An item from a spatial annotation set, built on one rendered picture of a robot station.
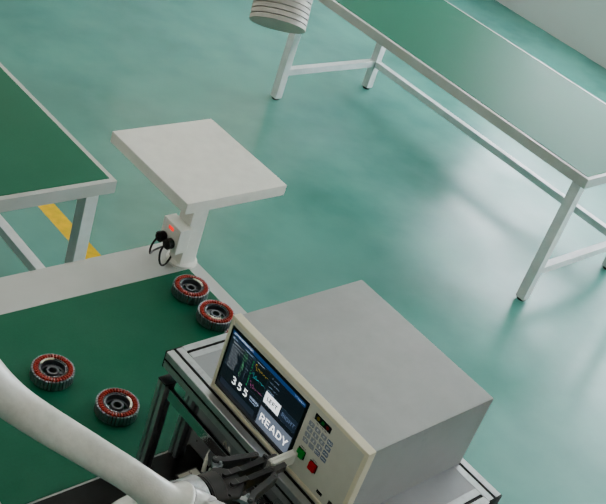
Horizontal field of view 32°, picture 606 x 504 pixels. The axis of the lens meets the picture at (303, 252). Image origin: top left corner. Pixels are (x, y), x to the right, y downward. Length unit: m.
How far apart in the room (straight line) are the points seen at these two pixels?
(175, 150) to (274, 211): 2.26
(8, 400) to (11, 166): 1.92
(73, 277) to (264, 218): 2.09
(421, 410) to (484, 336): 2.75
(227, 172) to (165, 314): 0.47
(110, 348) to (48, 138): 1.10
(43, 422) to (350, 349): 0.75
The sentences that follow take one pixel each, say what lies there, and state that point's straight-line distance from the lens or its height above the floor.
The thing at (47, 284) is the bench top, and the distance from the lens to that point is 3.12.
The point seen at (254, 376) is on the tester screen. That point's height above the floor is 1.24.
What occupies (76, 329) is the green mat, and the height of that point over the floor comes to 0.75.
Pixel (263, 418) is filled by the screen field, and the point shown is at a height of 1.17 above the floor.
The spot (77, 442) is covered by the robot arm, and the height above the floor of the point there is 1.40.
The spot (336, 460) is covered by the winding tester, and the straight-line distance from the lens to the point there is 2.10.
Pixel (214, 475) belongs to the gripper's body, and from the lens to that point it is 2.02.
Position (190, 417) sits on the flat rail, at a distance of 2.38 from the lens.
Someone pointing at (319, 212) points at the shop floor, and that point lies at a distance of 5.31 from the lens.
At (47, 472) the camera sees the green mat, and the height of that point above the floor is 0.75.
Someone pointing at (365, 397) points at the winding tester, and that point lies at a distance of 2.15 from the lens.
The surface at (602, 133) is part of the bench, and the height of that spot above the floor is 0.75.
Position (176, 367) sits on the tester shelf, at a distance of 2.39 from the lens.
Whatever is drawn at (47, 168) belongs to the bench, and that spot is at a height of 0.75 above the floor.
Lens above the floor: 2.65
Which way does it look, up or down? 32 degrees down
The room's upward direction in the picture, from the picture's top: 19 degrees clockwise
